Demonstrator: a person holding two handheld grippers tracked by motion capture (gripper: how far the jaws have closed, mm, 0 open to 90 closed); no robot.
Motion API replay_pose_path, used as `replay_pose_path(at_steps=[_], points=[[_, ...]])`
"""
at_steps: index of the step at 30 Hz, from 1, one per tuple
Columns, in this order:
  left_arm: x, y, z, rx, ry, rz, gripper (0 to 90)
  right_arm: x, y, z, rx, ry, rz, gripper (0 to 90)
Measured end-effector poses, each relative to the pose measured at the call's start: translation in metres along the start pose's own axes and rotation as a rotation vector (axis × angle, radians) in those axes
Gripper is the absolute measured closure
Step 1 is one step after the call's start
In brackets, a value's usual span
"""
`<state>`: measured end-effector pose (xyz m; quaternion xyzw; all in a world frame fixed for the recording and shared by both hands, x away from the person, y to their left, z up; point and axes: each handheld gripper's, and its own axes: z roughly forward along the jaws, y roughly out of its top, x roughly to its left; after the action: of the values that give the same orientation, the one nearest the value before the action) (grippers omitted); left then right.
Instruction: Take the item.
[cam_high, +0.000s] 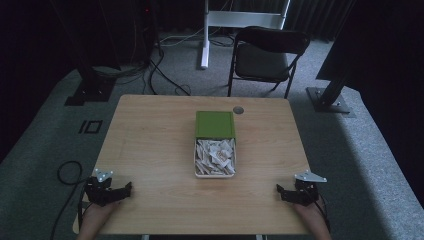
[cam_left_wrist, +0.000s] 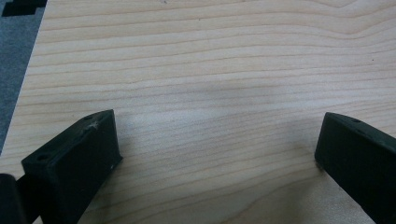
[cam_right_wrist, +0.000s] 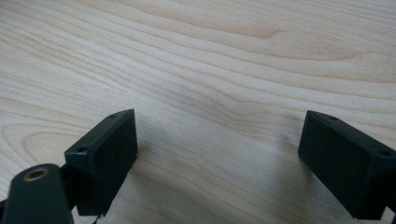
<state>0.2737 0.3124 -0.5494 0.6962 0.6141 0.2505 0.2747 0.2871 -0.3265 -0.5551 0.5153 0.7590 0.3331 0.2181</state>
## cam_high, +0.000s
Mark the person's left hand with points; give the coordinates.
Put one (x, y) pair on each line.
(98, 211)

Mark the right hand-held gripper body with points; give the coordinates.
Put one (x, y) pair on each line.
(307, 190)

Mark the pile of white paper packets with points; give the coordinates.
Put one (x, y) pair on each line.
(215, 156)

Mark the black folding chair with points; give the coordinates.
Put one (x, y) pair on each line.
(263, 60)

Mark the black stand with base plate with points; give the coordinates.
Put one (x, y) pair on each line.
(91, 88)

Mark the black stand with grey base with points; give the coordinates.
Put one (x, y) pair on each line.
(330, 96)

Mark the grey table grommet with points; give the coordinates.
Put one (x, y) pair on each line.
(238, 110)

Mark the white metal stand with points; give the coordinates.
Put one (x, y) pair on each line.
(208, 30)

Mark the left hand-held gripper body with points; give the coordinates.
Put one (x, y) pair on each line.
(100, 191)

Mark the green lidded box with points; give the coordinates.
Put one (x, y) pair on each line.
(196, 175)

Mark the person's right hand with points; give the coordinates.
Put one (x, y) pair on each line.
(308, 213)

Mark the green box lid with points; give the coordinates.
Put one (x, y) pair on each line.
(215, 124)

